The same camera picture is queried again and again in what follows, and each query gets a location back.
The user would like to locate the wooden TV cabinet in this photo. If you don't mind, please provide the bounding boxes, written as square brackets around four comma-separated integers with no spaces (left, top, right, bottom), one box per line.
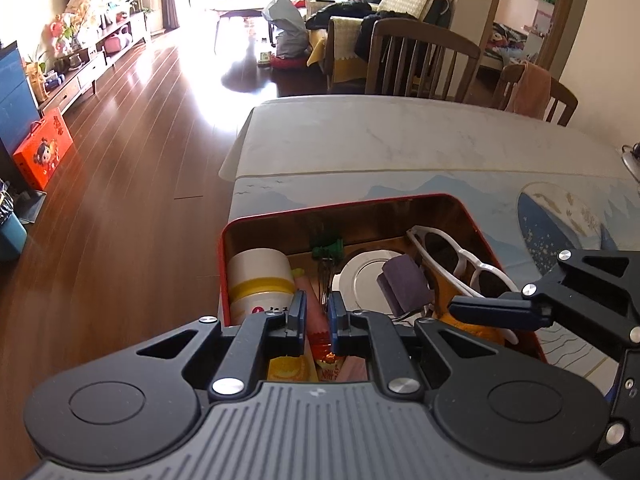
[37,10,151,117]

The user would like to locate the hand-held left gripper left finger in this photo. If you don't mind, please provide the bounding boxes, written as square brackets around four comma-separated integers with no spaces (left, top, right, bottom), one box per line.
[99,291,308,403]

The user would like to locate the yellow cloth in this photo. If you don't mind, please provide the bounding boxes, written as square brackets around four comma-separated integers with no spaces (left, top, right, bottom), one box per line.
[305,15,369,84]

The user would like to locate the red snack packet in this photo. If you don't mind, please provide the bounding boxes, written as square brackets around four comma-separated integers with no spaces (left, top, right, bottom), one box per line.
[313,332,347,384]

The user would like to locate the teal trash bin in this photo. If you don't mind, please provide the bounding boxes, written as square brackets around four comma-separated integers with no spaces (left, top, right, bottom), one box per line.
[0,179,29,261]

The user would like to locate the red flower arrangement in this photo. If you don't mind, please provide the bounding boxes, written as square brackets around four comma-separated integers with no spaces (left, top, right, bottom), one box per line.
[46,12,84,57]

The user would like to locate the blue folding board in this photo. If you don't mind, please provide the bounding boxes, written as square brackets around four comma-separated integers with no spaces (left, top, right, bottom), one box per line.
[0,42,41,162]

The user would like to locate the green push pin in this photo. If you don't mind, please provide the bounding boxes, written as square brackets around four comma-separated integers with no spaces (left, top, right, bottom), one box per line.
[310,240,344,302]

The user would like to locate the white sunglasses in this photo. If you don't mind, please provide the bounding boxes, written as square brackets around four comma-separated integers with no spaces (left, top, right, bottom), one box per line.
[405,226,522,347]

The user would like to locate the black jacket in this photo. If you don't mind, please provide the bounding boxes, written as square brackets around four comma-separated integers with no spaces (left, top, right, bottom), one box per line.
[305,0,421,61]

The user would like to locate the red floor cushion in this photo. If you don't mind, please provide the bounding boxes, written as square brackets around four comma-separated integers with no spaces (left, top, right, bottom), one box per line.
[269,54,306,71]

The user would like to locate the wooden slatted chair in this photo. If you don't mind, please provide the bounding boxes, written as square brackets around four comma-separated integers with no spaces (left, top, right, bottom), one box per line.
[364,18,482,104]

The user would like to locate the cream sofa blanket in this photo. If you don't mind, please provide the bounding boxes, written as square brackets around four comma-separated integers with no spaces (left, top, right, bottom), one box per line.
[377,0,447,22]

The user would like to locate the bed with colourful bedding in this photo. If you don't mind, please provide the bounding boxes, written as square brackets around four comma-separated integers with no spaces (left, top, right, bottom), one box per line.
[482,21,532,69]

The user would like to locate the round coffee table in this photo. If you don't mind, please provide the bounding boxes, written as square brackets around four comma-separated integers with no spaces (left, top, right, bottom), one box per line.
[209,0,277,53]

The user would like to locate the pink cylindrical toy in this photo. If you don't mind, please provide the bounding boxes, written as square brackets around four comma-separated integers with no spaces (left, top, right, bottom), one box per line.
[292,267,332,344]

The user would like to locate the orange gift box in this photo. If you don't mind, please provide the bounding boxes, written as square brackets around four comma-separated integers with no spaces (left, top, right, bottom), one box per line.
[12,107,74,191]

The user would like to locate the pink towel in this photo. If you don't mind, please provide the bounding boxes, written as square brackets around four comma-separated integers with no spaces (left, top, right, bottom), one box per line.
[505,60,553,119]

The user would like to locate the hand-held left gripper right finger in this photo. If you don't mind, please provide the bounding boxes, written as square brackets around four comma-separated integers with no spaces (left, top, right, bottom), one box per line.
[329,292,532,404]

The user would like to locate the yellow snack packet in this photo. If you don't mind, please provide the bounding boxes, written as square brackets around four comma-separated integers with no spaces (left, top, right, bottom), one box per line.
[267,354,319,384]

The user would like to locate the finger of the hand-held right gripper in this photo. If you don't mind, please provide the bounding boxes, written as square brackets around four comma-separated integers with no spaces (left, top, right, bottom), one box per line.
[447,248,640,361]

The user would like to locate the grey plastic bag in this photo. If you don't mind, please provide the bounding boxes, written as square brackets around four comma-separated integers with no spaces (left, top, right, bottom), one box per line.
[261,0,310,60]

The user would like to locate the purple rectangular block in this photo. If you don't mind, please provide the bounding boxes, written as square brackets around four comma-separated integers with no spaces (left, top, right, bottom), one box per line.
[375,254,432,314]

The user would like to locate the red metal box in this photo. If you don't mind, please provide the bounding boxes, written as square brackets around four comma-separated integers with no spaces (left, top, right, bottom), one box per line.
[218,193,549,363]

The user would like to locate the wooden chair with towel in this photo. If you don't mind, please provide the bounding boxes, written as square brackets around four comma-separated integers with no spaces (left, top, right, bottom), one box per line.
[492,61,580,127]

